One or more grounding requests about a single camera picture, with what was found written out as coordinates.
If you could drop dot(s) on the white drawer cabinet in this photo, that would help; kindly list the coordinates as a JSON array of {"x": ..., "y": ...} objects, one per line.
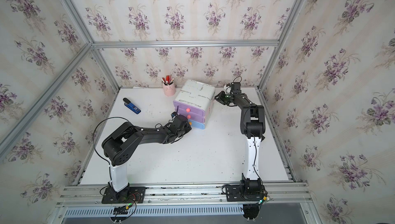
[{"x": 197, "y": 94}]

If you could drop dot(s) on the purple top drawer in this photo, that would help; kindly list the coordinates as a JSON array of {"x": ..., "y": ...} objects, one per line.
[{"x": 181, "y": 107}]

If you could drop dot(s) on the blue bottom drawer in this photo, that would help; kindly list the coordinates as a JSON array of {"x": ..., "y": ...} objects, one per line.
[{"x": 197, "y": 125}]

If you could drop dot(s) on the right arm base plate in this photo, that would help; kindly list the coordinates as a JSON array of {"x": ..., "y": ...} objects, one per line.
[{"x": 237, "y": 193}]

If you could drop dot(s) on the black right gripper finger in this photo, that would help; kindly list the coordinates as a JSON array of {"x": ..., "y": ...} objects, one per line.
[
  {"x": 221, "y": 94},
  {"x": 218, "y": 99}
]

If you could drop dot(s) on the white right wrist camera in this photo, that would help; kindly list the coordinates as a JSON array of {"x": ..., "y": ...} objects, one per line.
[{"x": 227, "y": 88}]

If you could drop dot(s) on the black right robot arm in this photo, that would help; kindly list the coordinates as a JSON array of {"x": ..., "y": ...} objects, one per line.
[{"x": 252, "y": 126}]

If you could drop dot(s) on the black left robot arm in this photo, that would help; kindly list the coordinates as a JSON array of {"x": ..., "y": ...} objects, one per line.
[{"x": 121, "y": 144}]

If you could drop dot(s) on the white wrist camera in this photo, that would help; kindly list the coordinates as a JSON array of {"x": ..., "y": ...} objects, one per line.
[
  {"x": 174, "y": 115},
  {"x": 227, "y": 88}
]

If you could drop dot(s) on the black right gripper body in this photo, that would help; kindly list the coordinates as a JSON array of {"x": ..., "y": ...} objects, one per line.
[{"x": 225, "y": 98}]

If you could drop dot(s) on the blue stapler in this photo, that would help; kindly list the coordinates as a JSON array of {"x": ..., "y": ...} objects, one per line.
[{"x": 131, "y": 106}]

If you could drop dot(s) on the pink pen cup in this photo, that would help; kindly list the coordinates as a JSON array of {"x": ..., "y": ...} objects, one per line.
[{"x": 169, "y": 89}]

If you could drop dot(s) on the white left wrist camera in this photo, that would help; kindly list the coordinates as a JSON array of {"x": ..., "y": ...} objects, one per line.
[{"x": 174, "y": 115}]

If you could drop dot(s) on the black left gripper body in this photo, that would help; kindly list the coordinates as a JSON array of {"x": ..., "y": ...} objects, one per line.
[{"x": 186, "y": 129}]

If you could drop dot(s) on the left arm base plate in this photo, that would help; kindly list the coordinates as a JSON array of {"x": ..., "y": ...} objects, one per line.
[{"x": 127, "y": 195}]

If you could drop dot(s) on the red pens in cup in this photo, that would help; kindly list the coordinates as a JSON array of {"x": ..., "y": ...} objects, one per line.
[{"x": 167, "y": 80}]

